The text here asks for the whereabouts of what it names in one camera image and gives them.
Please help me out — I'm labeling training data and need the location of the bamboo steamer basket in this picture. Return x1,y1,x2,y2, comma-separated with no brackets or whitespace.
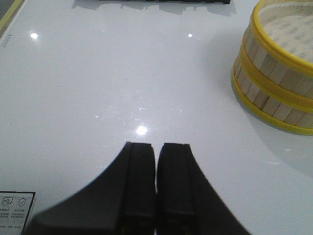
240,0,313,99
232,56,313,135

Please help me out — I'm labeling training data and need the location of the white steamer liner left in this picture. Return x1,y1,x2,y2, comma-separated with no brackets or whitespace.
264,15,313,63

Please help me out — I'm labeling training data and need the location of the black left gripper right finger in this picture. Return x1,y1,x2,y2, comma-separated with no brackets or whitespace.
156,143,249,235

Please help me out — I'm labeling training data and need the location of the black bowl rack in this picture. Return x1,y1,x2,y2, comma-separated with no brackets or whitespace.
75,0,232,5

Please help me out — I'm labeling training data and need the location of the white label sticker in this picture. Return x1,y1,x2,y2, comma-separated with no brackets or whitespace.
0,191,36,235

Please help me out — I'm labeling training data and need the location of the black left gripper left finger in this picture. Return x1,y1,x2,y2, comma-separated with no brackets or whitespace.
23,142,156,235

